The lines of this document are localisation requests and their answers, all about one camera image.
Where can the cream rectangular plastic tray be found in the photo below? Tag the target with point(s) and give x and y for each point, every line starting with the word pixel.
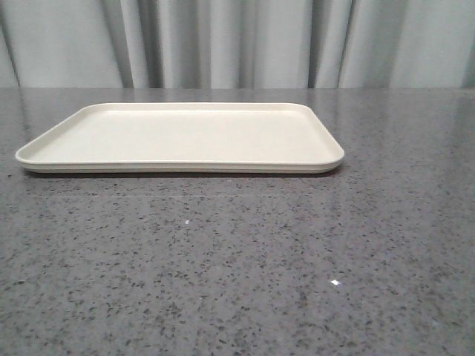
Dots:
pixel 145 137

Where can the pale grey pleated curtain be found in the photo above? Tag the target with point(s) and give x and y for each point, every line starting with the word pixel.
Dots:
pixel 237 44

